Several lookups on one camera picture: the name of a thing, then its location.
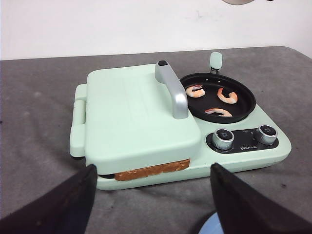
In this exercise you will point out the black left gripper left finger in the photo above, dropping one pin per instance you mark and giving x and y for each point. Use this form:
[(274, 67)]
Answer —
[(63, 210)]

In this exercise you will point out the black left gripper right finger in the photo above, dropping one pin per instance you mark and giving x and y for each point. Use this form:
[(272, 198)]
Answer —
[(243, 210)]

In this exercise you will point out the black round frying pan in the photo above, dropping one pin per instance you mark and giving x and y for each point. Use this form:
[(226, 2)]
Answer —
[(220, 92)]

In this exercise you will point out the left silver control knob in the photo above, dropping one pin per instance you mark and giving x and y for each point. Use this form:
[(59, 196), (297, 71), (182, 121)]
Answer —
[(222, 139)]

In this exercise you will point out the beige ribbed bowl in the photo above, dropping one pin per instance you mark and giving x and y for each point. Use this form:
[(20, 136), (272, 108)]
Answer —
[(237, 2)]

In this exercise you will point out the right silver control knob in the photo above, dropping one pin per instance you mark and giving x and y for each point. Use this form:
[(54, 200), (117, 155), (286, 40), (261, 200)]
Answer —
[(266, 134)]

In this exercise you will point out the silver control knob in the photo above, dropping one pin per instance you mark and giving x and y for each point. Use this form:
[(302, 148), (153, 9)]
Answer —
[(222, 139), (266, 134)]

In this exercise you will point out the bread slice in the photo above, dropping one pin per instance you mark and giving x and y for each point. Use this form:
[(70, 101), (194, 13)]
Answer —
[(152, 170)]

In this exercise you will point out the breakfast maker hinged lid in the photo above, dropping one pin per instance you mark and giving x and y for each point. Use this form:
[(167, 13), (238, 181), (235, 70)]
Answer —
[(123, 120)]

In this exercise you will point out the grey table cloth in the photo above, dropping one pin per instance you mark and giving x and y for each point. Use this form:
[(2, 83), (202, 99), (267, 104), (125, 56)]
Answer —
[(36, 116)]

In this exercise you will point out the mint green breakfast maker base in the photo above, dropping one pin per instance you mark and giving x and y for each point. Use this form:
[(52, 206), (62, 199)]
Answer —
[(246, 152)]

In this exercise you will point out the blue plastic plate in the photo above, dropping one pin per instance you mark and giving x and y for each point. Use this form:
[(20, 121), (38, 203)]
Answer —
[(212, 225)]

